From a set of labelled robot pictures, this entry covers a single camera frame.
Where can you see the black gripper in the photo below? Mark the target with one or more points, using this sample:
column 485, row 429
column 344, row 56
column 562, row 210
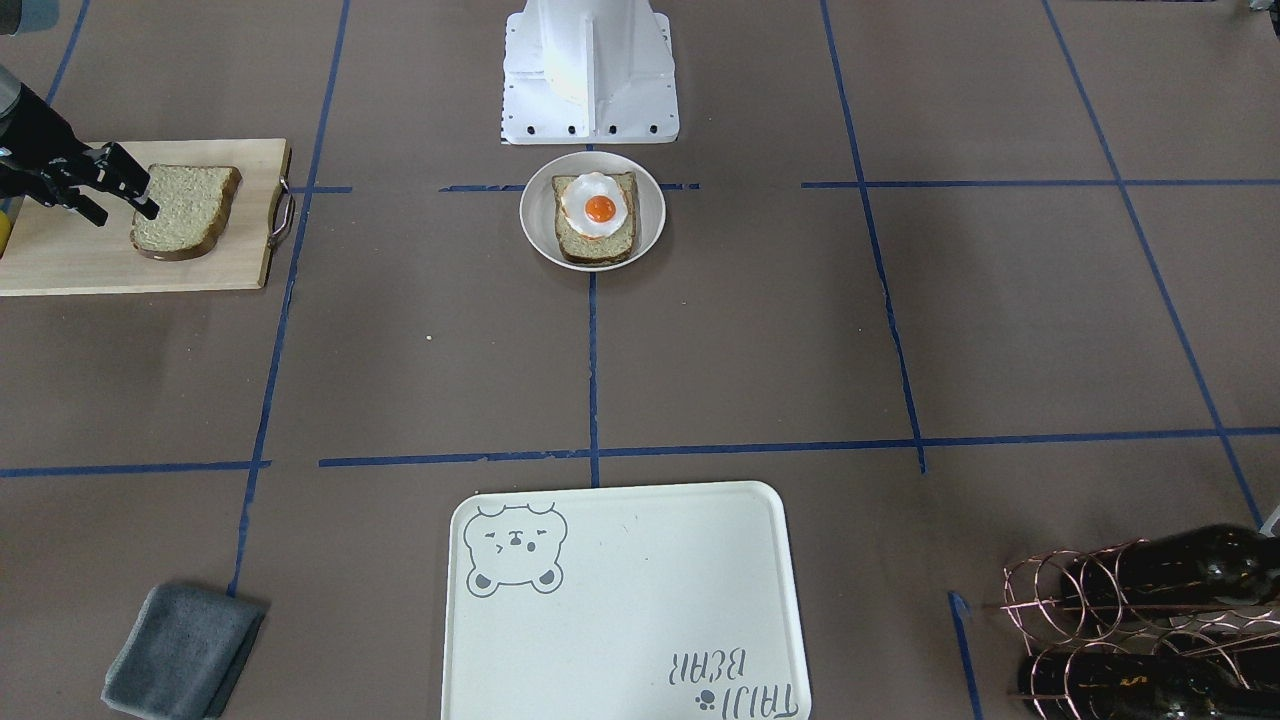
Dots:
column 32, row 135

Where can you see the brown bread slice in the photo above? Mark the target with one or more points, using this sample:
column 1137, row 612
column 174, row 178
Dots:
column 193, row 209

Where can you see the cream bear serving tray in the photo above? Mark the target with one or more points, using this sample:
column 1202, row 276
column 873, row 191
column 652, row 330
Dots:
column 644, row 602

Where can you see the wooden cutting board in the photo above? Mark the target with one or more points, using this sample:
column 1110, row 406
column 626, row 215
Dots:
column 54, row 252

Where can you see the yellow lemon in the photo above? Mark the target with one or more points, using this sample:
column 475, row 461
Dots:
column 5, row 231

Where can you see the folded grey cloth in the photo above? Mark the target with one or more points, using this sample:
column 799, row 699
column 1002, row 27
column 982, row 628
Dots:
column 184, row 656

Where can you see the bread slice on plate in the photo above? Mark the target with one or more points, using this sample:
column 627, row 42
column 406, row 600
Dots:
column 608, row 250

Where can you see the white round plate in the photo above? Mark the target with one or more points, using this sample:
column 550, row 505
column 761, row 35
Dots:
column 538, row 201

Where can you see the fried egg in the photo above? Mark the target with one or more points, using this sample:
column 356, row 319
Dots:
column 594, row 204

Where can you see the dark green wine bottle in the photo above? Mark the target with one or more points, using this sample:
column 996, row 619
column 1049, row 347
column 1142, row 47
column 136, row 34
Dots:
column 1221, row 564

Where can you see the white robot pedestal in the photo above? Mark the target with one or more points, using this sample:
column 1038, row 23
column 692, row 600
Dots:
column 588, row 72

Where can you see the copper wire bottle rack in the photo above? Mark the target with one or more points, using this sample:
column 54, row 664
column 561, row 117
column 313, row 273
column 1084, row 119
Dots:
column 1242, row 639

